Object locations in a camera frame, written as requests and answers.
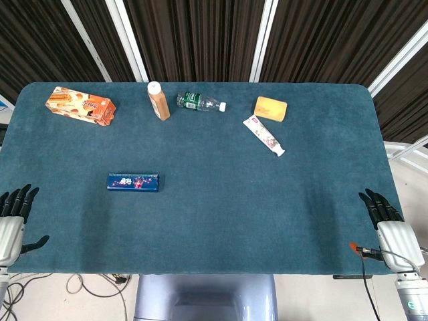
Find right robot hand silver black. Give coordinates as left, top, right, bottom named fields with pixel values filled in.
left=349, top=188, right=427, bottom=274

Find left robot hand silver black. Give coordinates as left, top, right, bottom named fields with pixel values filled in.
left=0, top=183, right=50, bottom=268

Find blue pencil case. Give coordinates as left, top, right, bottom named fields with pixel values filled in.
left=106, top=172, right=160, bottom=193

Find orange biscuit box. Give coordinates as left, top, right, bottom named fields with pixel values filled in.
left=45, top=86, right=117, bottom=126

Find white blue board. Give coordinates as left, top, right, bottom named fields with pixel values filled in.
left=0, top=94, right=16, bottom=125

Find white toothpaste tube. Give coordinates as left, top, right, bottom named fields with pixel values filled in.
left=242, top=114, right=286, bottom=158

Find yellow sponge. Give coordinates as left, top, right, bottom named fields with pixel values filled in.
left=253, top=96, right=288, bottom=122

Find teal table cloth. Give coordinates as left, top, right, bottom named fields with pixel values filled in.
left=0, top=82, right=403, bottom=277

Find brown juice bottle white cap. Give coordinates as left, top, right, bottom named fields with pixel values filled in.
left=147, top=80, right=171, bottom=122

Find blue-grey robot torso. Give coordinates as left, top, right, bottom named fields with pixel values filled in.
left=133, top=274, right=279, bottom=321

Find clear water bottle green label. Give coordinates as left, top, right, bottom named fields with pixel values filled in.
left=176, top=91, right=227, bottom=113

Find dark brown pleated curtain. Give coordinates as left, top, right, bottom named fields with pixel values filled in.
left=0, top=0, right=428, bottom=145

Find black right hand cable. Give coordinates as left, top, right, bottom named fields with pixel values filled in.
left=360, top=256, right=382, bottom=321

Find black floor cables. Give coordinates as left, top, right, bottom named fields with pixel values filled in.
left=0, top=272, right=54, bottom=321

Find grey floor cable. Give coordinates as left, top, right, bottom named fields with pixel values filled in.
left=66, top=273, right=132, bottom=321

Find white low frame bars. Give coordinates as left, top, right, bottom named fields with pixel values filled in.
left=383, top=139, right=428, bottom=175

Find white slanted frame post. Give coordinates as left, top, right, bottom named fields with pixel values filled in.
left=367, top=19, right=428, bottom=98

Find thin white frame post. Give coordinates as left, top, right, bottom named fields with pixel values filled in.
left=61, top=0, right=112, bottom=83

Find wide white frame post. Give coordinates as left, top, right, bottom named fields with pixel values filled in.
left=105, top=0, right=149, bottom=83

